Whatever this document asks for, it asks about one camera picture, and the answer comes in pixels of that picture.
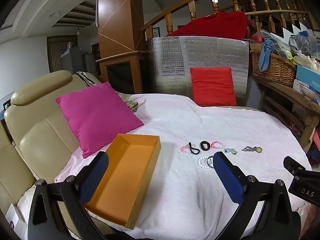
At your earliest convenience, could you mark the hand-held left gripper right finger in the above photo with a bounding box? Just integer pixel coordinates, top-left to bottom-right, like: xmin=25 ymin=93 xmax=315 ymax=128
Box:
xmin=213 ymin=151 xmax=302 ymax=240

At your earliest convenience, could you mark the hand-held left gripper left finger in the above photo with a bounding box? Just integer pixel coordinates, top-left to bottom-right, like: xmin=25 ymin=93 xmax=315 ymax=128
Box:
xmin=27 ymin=151 xmax=110 ymax=240

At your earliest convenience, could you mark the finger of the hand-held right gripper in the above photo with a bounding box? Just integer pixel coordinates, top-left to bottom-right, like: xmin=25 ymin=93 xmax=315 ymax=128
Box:
xmin=283 ymin=156 xmax=320 ymax=201

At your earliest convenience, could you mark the orange cardboard box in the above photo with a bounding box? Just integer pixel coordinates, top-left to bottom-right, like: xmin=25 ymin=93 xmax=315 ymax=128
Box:
xmin=82 ymin=133 xmax=161 ymax=230

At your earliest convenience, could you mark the white bead bracelet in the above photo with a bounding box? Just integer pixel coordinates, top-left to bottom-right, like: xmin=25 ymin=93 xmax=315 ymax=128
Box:
xmin=197 ymin=156 xmax=210 ymax=169

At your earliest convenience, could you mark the gold wristwatch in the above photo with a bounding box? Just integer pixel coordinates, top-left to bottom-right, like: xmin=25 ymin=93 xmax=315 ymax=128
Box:
xmin=241 ymin=146 xmax=263 ymax=153

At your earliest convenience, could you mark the thin black hair tie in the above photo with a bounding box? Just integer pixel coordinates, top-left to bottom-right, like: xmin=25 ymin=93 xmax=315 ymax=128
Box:
xmin=188 ymin=142 xmax=200 ymax=155

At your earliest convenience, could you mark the pink cushion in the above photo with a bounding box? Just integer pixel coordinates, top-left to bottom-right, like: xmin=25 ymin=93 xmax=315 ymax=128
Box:
xmin=55 ymin=82 xmax=145 ymax=159

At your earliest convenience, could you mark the white blanket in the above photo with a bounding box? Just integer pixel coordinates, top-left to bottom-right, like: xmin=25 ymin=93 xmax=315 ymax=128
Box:
xmin=54 ymin=93 xmax=313 ymax=240

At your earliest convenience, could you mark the beige leather sofa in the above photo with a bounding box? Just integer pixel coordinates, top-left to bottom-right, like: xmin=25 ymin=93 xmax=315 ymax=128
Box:
xmin=0 ymin=70 xmax=120 ymax=240

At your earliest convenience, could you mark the patterned beige cloth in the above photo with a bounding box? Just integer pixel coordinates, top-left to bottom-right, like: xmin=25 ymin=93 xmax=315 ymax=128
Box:
xmin=124 ymin=99 xmax=147 ymax=112

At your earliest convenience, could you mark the white box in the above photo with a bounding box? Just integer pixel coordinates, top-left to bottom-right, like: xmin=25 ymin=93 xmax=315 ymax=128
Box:
xmin=5 ymin=204 xmax=27 ymax=230

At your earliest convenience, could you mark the red cushion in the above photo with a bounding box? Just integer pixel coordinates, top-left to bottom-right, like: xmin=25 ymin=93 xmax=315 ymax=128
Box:
xmin=190 ymin=67 xmax=237 ymax=107

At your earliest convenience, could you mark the white bowl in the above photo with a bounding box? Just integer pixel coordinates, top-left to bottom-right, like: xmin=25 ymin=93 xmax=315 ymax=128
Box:
xmin=300 ymin=84 xmax=317 ymax=100

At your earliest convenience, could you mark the striped cloth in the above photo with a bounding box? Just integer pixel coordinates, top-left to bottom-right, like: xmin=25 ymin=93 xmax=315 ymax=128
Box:
xmin=76 ymin=71 xmax=100 ymax=87

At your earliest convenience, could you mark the wooden side table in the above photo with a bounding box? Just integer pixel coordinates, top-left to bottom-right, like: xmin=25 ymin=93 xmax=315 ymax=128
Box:
xmin=251 ymin=74 xmax=320 ymax=153

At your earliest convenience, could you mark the wooden cabinet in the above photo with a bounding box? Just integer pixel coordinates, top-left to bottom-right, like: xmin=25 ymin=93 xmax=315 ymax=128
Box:
xmin=96 ymin=50 xmax=148 ymax=94

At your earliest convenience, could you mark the wicker basket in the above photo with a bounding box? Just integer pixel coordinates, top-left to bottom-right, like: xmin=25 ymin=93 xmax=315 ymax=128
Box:
xmin=250 ymin=49 xmax=298 ymax=88

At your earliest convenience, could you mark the light blue box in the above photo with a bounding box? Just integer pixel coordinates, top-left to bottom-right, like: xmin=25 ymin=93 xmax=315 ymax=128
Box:
xmin=295 ymin=65 xmax=320 ymax=93

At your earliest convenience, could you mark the grey refrigerator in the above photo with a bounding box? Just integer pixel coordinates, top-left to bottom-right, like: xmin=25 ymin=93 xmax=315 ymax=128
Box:
xmin=61 ymin=47 xmax=84 ymax=74

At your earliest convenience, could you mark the silver foil sheet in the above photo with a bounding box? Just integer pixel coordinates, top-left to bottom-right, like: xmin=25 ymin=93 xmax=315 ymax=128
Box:
xmin=147 ymin=35 xmax=250 ymax=107

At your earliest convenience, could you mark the blue cloth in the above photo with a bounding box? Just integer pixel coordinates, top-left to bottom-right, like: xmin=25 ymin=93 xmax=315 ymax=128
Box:
xmin=258 ymin=39 xmax=275 ymax=73

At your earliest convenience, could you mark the brown curtain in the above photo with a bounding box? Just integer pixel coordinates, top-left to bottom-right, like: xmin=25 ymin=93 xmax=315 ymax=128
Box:
xmin=47 ymin=35 xmax=78 ymax=73

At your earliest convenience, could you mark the clear plastic bag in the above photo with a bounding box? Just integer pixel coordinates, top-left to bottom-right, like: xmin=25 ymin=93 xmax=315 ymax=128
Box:
xmin=289 ymin=34 xmax=313 ymax=55

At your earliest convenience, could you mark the red cloth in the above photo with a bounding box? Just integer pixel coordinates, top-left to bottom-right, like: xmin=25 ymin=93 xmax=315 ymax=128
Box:
xmin=167 ymin=11 xmax=253 ymax=40

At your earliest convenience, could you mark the wooden stair railing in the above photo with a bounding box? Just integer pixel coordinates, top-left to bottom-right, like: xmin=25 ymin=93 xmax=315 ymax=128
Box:
xmin=141 ymin=0 xmax=313 ymax=40

